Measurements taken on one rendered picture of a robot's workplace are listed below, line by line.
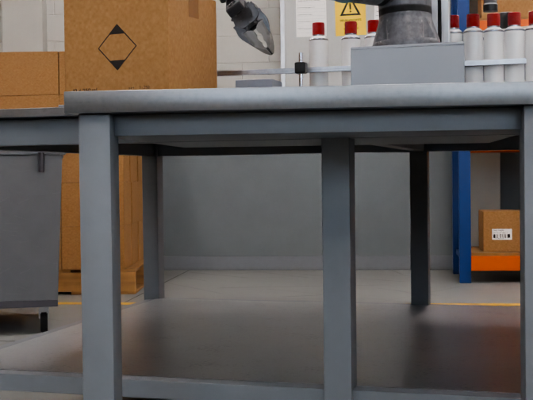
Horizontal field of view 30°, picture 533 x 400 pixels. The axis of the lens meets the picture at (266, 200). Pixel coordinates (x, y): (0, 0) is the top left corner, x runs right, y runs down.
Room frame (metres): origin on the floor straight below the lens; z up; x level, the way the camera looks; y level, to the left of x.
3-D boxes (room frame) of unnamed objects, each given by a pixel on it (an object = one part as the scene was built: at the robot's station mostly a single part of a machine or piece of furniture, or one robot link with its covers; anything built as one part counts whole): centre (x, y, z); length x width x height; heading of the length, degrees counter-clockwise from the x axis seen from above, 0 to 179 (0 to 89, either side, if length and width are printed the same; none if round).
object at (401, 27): (2.19, -0.31, 0.98); 0.15 x 0.15 x 0.10
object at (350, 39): (2.70, -0.23, 0.98); 0.05 x 0.05 x 0.20
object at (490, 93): (2.21, -0.13, 0.81); 0.90 x 0.90 x 0.04; 83
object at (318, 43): (2.71, -0.15, 0.98); 0.05 x 0.05 x 0.20
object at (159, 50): (2.51, 0.31, 0.99); 0.30 x 0.24 x 0.27; 65
